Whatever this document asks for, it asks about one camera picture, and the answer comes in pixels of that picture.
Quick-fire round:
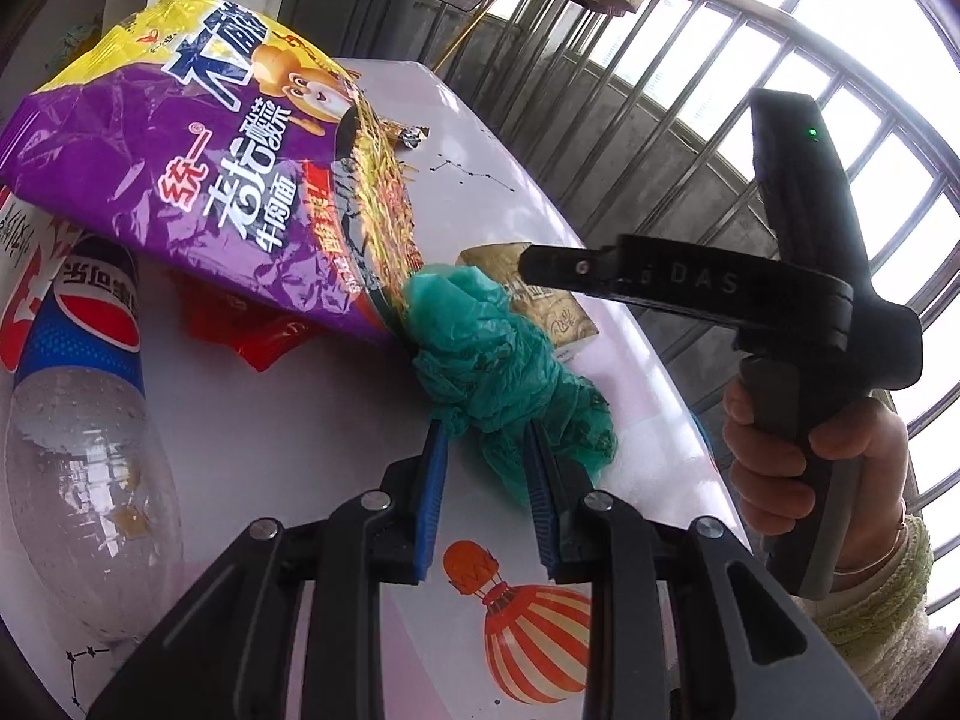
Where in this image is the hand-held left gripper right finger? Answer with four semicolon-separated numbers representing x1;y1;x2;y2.
523;420;882;720

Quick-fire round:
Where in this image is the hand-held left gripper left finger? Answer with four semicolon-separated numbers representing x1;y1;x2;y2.
88;420;451;720

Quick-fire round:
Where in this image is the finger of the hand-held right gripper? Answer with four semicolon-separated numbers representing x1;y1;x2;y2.
519;240;622;295

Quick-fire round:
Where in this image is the gold cigarette box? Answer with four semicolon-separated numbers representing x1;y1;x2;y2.
456;241;599;365

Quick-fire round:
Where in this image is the green plastic bag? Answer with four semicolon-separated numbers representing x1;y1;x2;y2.
403;262;620;505

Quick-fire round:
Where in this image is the clear plastic bottle blue label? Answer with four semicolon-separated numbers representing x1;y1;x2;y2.
4;234;185;642

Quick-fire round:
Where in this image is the clear zip bag red print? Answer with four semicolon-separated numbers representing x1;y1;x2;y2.
0;191;83;372

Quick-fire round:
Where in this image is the person's right forearm knit sleeve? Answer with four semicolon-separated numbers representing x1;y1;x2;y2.
814;516;940;720

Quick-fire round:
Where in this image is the person's right hand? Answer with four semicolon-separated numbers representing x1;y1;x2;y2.
724;382;912;575

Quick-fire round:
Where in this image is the white balloon-print table cover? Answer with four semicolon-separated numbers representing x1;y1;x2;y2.
0;56;755;720

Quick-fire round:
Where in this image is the metal window railing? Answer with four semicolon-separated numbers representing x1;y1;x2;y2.
409;0;960;616

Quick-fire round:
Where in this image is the red plastic wrapper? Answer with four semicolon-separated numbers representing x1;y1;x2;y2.
172;270;323;372

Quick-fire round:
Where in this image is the yellow stick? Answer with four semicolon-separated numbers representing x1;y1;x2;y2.
437;4;490;74

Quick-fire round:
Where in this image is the dark cabinet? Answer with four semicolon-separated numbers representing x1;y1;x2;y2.
281;0;488;80

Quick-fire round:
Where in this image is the purple instant noodle bag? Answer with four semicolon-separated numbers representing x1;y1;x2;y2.
0;0;443;350

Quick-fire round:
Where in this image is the thin gold bracelet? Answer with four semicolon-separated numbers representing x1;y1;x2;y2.
834;506;910;577

